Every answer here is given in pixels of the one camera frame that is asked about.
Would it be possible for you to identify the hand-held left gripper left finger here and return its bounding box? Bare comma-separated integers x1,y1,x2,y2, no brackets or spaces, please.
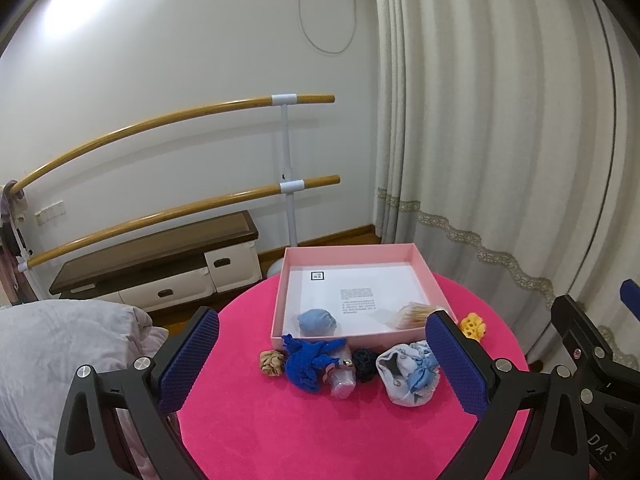
52,306,221,480

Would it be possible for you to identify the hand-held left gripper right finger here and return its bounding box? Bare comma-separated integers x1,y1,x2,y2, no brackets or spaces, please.
424,310,594,480

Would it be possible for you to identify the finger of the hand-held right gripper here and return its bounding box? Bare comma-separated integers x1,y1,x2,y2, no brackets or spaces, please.
620,279,640,320
551,294,640,411

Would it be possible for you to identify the yellow crochet toy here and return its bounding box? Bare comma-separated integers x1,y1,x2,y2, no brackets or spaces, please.
460,313,487,341

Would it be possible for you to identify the white and blue cloth bundle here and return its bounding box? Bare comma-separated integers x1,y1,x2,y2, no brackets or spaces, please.
376,340,442,406

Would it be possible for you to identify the beige scrunchie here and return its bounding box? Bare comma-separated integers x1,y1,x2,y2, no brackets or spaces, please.
259,350,287,377

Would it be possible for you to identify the black scrunchie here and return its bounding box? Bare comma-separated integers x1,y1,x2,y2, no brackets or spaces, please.
351,347,379,383

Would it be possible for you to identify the blue crochet toy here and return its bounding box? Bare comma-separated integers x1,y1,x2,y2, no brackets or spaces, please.
281,334,351,395

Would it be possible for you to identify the pink cardboard box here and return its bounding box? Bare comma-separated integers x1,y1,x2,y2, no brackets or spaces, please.
270,242,460,351

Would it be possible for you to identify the clear bag of cotton swabs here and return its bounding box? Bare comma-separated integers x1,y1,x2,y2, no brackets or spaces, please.
391,301,436,331

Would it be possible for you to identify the white printed paper sheet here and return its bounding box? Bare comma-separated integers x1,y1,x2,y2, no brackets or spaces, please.
285,266,437,336

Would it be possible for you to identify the brown-topped white bench cabinet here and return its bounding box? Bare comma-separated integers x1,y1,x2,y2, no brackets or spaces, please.
49,210,261,316

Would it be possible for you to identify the light blue cloth ball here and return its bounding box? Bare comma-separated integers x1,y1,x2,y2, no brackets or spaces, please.
297,308,338,336

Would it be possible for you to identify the grey duvet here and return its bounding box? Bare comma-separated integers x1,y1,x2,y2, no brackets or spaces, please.
0,299,171,480

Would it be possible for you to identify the hanging dark cloth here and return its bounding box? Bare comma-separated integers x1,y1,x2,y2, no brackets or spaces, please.
0,180,31,306

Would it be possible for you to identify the cream curtain with lace trim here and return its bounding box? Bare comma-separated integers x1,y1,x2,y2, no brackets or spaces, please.
372,0,640,376

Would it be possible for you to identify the short wooden barre rail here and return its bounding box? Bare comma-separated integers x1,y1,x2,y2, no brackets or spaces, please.
25,175,341,268

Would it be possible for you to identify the white wall switch panel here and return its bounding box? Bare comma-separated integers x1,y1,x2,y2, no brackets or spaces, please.
36,201,67,225

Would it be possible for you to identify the white barre post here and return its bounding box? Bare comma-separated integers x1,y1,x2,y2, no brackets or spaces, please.
265,94,307,281

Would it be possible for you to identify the long wooden barre rail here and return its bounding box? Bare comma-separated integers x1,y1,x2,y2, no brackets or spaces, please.
10,94,336,196

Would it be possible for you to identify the white power cable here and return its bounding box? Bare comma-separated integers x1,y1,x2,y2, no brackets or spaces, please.
297,0,358,55

